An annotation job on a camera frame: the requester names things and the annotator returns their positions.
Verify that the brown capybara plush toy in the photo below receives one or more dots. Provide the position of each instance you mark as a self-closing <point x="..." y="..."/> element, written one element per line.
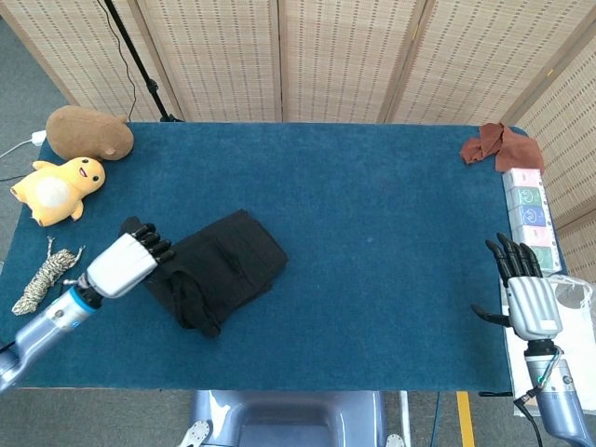
<point x="84" y="132"/>

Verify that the crumpled brown cloth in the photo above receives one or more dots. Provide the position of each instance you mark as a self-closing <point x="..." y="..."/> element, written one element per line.
<point x="517" y="149"/>

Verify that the black tripod stand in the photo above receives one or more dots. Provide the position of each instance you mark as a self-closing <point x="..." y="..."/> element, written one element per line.
<point x="139" y="65"/>

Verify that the plastic bag with white garment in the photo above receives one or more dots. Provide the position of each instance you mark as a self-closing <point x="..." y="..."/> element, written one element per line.
<point x="579" y="326"/>

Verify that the blue tablecloth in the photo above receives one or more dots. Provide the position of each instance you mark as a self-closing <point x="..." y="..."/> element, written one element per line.
<point x="349" y="186"/>

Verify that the black trousers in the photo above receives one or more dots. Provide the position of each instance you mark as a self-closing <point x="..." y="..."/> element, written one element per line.
<point x="223" y="270"/>

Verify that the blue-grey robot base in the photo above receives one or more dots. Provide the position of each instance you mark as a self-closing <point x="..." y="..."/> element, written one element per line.
<point x="288" y="419"/>

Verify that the tissue packet multipack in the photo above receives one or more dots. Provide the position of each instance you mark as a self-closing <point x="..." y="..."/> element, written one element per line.
<point x="531" y="214"/>

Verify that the bamboo folding screen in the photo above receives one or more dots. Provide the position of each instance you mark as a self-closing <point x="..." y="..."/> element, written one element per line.
<point x="326" y="56"/>

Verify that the yellow plush toy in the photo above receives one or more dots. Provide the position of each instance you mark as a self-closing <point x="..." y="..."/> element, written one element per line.
<point x="53" y="193"/>

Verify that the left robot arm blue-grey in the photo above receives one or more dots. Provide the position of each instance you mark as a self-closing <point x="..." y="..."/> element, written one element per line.
<point x="42" y="330"/>

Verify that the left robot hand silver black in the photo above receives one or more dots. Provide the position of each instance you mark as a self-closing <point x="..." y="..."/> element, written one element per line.
<point x="118" y="267"/>

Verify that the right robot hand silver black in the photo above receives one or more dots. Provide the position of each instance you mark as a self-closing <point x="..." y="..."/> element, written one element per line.
<point x="533" y="307"/>

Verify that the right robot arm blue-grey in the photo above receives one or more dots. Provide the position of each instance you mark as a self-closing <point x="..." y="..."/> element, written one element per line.
<point x="556" y="400"/>

